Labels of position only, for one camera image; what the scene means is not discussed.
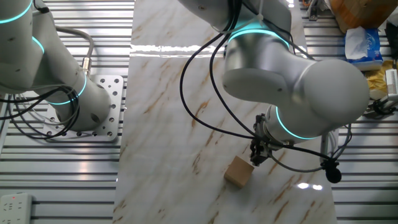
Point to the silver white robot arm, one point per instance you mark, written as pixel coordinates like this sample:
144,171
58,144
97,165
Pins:
298,87

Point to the yellow plastic bag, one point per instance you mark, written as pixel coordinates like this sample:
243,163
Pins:
376,84

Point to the blue tissue pack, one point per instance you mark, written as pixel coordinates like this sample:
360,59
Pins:
370,46

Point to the white marble pattern mat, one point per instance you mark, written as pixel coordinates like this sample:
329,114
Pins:
171,140

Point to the brown cardboard box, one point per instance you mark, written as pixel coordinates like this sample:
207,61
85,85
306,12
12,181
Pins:
363,14

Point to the small metal bracket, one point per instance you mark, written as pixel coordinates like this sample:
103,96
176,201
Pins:
313,12

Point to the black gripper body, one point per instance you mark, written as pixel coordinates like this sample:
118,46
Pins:
261,133

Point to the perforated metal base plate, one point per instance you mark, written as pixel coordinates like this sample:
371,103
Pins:
114,93

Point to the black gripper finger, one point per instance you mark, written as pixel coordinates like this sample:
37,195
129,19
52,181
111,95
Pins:
254,154
263,153

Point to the small brown cardboard block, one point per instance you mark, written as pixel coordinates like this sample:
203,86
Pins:
237,172

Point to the white power strip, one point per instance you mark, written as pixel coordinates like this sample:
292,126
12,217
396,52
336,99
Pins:
14,208

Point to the black device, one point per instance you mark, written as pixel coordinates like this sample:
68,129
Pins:
392,40

